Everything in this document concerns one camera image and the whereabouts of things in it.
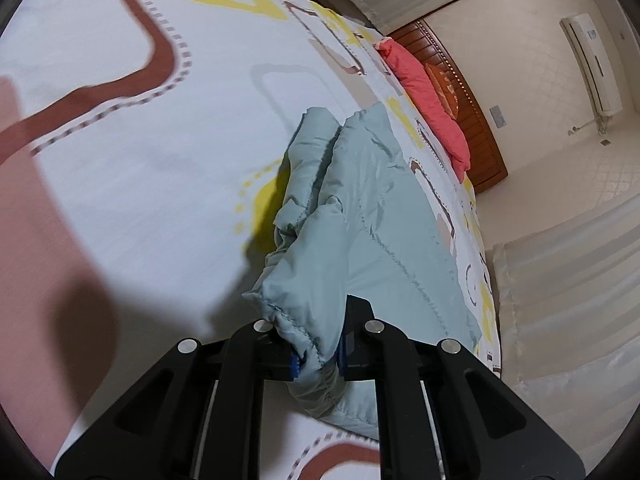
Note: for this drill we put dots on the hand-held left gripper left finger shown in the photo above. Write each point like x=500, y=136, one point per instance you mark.
x=294, y=366

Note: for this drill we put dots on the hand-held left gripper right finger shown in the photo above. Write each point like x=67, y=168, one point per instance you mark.
x=341, y=362

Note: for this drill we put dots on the light green puffer jacket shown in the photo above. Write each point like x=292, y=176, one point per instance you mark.
x=370, y=240

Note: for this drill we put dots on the long cream curtain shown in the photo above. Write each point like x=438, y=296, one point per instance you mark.
x=565, y=300

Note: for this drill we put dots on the patterned white bed sheet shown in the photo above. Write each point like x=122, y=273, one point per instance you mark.
x=150, y=160

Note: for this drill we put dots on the wooden headboard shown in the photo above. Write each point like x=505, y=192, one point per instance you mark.
x=480, y=130

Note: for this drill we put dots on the pink pillow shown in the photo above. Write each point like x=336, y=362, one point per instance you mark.
x=430, y=105

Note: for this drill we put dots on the orange cushion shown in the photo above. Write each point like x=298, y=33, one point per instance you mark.
x=445, y=90

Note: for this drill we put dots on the air conditioner pipe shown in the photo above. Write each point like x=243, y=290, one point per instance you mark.
x=595, y=122

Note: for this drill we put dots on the white air conditioner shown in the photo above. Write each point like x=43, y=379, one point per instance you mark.
x=592, y=65

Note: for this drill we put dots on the wall socket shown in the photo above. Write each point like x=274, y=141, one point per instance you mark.
x=499, y=116

